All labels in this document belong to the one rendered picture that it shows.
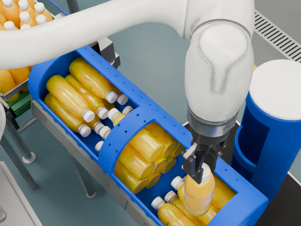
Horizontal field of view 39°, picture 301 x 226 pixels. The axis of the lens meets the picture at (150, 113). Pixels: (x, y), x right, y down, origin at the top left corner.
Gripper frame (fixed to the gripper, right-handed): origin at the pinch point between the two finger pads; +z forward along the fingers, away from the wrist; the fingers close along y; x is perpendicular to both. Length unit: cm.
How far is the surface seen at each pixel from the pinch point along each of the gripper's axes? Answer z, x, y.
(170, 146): 34.6, 21.8, 11.7
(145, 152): 28.9, 23.5, 2.6
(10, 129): 110, 118, -14
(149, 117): 25.1, 30.0, 10.3
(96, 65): 26, 58, 12
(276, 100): 44, 12, 56
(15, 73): 46, 92, -5
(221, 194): 32.0, -0.9, 10.2
